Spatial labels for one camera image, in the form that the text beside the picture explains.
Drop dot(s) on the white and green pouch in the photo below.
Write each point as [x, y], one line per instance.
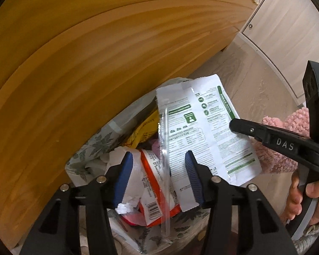
[202, 138]

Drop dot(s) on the person's right forearm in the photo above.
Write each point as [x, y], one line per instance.
[313, 240]

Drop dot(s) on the white tissue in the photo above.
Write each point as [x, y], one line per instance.
[134, 188]

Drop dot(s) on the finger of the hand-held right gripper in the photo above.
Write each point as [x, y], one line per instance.
[247, 128]

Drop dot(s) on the wooden bed frame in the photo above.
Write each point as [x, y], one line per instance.
[82, 71]

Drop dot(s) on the yellow snack bag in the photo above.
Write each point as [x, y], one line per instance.
[143, 135]

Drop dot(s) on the person's right hand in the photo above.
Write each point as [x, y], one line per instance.
[295, 202]

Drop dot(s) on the red and white packet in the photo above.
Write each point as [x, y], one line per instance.
[151, 180]

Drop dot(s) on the clear zip bag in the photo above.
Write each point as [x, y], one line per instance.
[163, 151]

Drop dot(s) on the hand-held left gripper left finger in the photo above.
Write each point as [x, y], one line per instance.
[123, 180]

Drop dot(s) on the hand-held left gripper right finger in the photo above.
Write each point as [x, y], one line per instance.
[194, 180]

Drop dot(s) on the bin with floral plastic liner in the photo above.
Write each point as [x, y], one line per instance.
[90, 148]

